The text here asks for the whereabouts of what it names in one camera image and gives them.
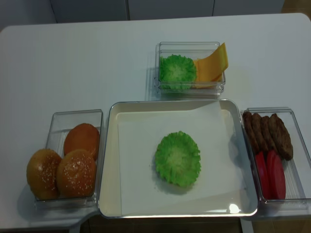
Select green lettuce leaf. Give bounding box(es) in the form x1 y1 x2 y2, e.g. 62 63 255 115
155 131 201 188
159 54 197 91

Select clear lettuce cheese container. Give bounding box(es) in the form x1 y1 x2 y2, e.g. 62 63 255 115
155 42 226 97

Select flat yellow cheese slices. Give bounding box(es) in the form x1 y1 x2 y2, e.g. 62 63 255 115
192 74 223 89

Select upright yellow cheese slice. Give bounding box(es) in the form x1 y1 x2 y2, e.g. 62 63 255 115
193 43 228 83

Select silver metal tray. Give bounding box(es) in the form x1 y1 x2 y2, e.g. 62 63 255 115
98 100 259 218

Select plain orange bun back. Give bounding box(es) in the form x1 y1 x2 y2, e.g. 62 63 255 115
64 123 100 161

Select white paper sheet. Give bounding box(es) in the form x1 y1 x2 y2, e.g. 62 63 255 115
117 101 257 215

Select brown patty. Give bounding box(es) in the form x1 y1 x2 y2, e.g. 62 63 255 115
251 113 268 154
242 111 260 154
260 116 278 152
268 113 294 161

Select sesame bun top front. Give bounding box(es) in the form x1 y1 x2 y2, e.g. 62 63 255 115
56 149 96 198

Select sesame bun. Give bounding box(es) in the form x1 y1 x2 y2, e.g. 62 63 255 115
56 149 96 198
26 149 62 200

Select clear left bun container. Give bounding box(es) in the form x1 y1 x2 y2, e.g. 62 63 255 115
35 109 104 210

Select sesame bun top far left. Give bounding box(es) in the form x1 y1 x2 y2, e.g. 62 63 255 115
26 149 62 200

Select brown patty right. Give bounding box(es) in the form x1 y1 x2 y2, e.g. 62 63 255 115
268 113 294 161

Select clear right patty container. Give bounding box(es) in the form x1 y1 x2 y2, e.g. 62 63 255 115
240 107 311 216

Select red tomato slice right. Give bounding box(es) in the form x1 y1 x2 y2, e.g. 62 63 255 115
267 150 286 200

